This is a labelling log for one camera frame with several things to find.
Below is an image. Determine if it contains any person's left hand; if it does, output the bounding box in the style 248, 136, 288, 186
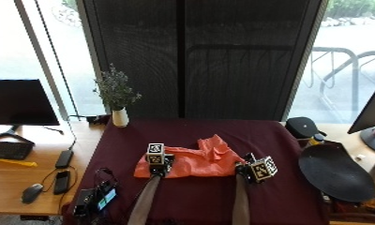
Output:
148, 152, 176, 178

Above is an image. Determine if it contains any person's right hand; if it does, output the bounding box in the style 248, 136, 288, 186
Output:
233, 152, 260, 185

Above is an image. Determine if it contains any orange garment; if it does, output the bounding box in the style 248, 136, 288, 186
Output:
132, 133, 246, 179

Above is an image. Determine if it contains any white marker cube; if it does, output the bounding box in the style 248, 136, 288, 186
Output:
248, 155, 280, 183
145, 142, 167, 165

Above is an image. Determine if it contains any maroon tablecloth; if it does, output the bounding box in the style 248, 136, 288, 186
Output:
63, 117, 330, 225

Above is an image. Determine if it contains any black round case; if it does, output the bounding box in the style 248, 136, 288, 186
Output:
284, 116, 328, 141

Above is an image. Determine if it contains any yellow small object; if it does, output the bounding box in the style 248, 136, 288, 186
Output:
305, 134, 325, 148

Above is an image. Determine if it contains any white vase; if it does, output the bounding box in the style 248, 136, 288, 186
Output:
111, 106, 131, 128

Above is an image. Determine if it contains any black device with screen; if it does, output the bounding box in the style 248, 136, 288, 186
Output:
71, 168, 120, 218

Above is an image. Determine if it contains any bunch of small flowers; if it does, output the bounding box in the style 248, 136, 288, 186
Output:
91, 63, 143, 112

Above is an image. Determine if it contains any black phone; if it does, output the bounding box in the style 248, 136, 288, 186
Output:
52, 170, 71, 196

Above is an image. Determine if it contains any black monitor with round stand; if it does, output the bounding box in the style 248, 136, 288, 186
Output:
345, 79, 375, 155

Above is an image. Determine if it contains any dark mesh window blind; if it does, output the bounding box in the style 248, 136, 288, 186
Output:
76, 0, 325, 122

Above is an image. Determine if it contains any grey metal bike rack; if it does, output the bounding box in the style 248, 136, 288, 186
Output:
302, 46, 375, 124

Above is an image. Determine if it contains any grey computer mouse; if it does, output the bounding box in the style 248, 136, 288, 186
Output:
20, 183, 45, 205

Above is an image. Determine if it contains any yellow flat strip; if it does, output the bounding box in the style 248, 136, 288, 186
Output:
0, 157, 39, 168

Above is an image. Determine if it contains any black keyboard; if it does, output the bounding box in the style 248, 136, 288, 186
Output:
0, 141, 35, 161

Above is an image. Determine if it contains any black computer monitor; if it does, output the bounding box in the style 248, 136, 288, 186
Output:
0, 78, 61, 145

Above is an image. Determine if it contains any black cable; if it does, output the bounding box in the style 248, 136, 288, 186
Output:
41, 120, 79, 205

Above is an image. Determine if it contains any blind bead cord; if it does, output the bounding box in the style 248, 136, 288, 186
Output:
32, 0, 80, 117

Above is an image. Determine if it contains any grey window frame post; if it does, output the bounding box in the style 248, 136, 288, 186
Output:
13, 0, 69, 122

